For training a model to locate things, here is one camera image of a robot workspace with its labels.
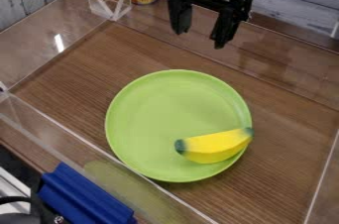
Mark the yellow toy banana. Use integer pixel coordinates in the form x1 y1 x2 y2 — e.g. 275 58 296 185
173 127 255 164

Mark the green round plate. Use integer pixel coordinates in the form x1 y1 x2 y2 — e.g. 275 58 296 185
104 69 252 182

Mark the blue plastic block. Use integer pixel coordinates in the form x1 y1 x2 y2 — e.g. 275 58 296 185
37 163 137 224

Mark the clear acrylic front wall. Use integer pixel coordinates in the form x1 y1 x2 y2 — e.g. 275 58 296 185
0 82 217 224

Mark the black cable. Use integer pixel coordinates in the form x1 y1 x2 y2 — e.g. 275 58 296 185
0 195 34 206

